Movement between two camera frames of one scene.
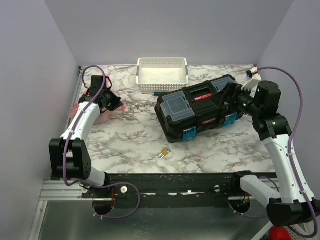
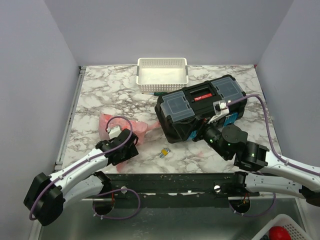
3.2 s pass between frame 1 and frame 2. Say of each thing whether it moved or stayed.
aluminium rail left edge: stayed
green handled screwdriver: stayed
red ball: stayed
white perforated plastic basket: stayed
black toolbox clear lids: stayed
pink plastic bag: moved
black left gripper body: moved
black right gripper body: moved
